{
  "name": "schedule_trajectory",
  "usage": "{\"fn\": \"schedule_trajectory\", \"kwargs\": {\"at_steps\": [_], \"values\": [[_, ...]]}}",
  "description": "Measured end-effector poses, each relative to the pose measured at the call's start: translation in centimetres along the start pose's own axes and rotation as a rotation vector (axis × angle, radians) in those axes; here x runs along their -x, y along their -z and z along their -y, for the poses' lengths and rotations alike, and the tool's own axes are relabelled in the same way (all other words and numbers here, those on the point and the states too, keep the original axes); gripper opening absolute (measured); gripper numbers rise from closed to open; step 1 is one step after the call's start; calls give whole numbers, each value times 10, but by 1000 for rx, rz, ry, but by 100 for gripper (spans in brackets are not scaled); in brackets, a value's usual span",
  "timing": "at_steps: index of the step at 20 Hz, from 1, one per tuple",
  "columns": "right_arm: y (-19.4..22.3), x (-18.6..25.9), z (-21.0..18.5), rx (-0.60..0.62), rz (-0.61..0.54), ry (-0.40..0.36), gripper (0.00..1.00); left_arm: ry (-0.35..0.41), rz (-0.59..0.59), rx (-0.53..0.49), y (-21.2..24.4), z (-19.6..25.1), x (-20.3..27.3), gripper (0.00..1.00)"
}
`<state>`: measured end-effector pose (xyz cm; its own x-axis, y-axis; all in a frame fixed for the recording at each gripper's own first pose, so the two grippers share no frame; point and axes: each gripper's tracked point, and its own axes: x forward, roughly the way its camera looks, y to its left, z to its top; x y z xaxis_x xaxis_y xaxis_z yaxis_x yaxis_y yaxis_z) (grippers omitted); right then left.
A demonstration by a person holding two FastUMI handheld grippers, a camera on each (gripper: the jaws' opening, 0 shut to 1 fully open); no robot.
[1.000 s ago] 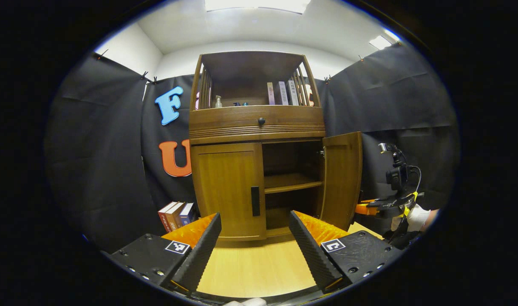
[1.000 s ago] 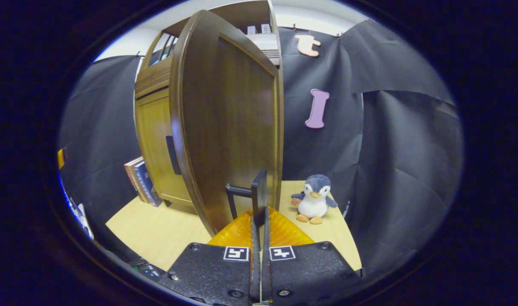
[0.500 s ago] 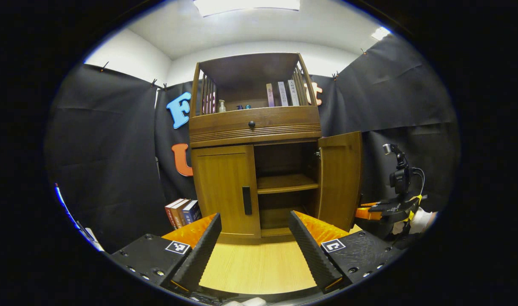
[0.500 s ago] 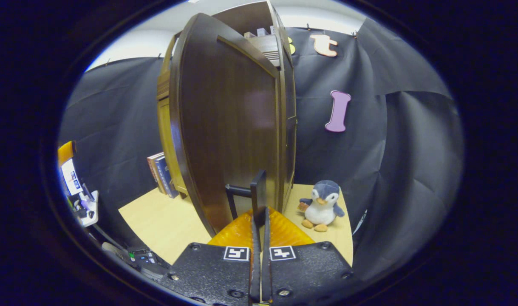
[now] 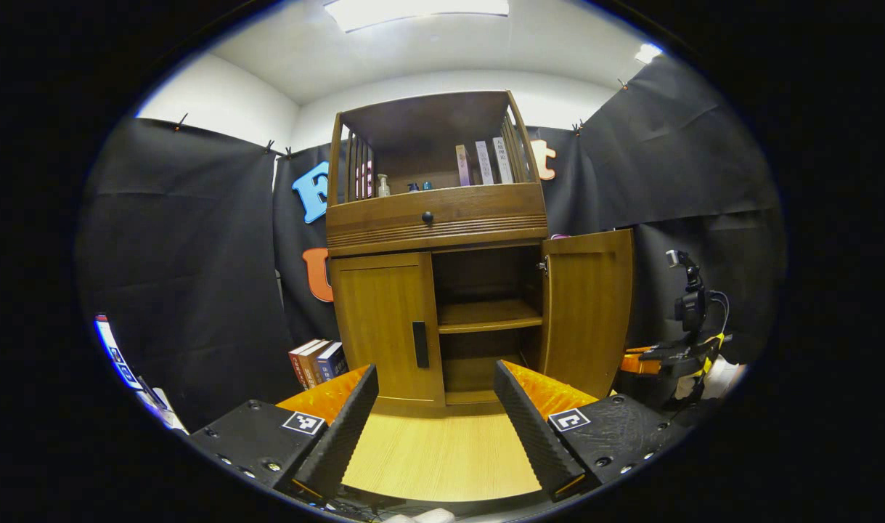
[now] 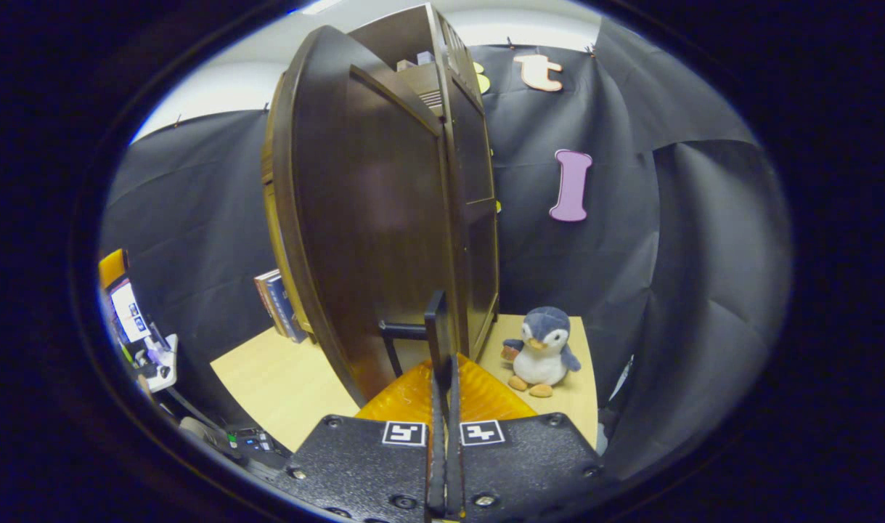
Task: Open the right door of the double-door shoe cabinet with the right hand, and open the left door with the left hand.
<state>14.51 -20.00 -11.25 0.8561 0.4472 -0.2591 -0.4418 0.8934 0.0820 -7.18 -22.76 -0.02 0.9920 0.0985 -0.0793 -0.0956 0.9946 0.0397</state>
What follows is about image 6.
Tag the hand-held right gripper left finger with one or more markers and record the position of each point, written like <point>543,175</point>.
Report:
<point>436,436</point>

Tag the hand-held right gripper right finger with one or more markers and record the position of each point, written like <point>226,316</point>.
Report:
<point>455,450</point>

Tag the wooden double-door shoe cabinet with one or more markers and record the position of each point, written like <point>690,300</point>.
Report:
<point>478,218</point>

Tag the wooden shoe cabinet door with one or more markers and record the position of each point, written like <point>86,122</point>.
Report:
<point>369,218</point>

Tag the wooden cabinet drawer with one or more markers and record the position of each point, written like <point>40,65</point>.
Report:
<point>429,91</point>

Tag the white panel with blue icons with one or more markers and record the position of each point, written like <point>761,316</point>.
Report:
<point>128,312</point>

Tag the black electronic device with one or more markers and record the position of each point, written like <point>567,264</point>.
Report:
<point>257,443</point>

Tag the grey penguin plush toy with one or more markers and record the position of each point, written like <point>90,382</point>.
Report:
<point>544,349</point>

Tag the blue book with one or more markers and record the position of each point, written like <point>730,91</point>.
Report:
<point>290,312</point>

